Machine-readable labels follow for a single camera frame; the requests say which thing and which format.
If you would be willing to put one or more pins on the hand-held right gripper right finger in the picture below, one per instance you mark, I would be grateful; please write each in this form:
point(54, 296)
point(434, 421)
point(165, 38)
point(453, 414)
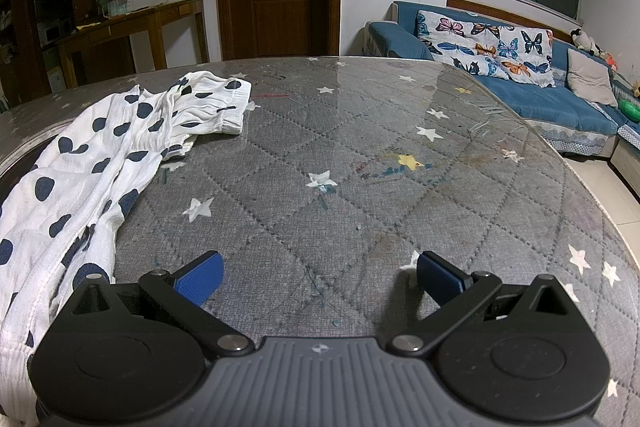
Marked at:
point(440, 277)

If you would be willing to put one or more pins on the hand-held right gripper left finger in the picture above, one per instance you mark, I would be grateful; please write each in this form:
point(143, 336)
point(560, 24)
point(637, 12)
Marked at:
point(200, 279)

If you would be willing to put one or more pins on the white polka dot pants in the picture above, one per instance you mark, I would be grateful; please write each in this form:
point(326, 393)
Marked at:
point(75, 187)

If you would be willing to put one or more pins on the blue sofa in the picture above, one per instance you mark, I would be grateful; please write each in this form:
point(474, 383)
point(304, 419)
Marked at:
point(550, 107)

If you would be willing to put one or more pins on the round black induction cooktop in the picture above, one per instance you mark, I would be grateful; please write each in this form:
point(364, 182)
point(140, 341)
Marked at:
point(15, 167)

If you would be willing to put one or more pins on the butterfly print pillow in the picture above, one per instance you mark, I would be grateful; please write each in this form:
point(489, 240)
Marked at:
point(480, 42)

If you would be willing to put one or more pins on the grey pillow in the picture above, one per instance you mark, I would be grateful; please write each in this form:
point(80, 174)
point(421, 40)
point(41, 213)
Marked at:
point(592, 77)

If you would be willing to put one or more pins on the green toy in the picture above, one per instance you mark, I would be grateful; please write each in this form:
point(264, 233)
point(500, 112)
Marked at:
point(630, 111)

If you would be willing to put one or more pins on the white storage box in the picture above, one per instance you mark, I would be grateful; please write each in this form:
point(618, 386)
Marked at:
point(55, 72)

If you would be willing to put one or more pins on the wooden side table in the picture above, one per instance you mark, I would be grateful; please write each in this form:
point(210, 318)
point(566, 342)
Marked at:
point(145, 19)

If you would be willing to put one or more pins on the black and white plush toy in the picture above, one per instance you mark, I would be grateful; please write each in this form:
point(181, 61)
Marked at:
point(582, 39)

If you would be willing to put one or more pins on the yellow paper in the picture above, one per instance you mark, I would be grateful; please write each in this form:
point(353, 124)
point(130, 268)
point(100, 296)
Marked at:
point(87, 26)

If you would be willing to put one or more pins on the white microwave oven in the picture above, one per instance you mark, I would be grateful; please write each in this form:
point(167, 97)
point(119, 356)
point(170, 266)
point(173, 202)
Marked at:
point(55, 32)

